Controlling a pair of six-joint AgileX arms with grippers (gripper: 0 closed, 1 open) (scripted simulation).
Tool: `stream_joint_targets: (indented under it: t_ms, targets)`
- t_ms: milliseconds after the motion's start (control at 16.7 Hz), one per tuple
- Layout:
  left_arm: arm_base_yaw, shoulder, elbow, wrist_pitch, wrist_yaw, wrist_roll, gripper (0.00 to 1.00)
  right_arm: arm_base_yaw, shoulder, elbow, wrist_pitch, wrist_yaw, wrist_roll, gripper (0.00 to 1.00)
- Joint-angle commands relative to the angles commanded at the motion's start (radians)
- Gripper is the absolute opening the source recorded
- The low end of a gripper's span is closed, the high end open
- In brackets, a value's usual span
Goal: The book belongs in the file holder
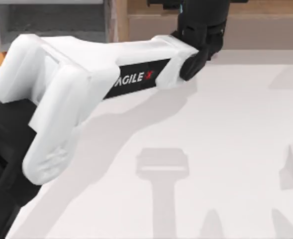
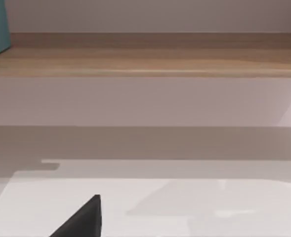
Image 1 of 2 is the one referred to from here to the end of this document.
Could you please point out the wooden cupboard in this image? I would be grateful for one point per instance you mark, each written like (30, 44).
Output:
(121, 20)

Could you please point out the wooden drawer front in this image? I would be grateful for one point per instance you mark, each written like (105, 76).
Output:
(265, 32)

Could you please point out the grey cabinet with dark inside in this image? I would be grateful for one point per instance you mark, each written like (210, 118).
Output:
(54, 17)

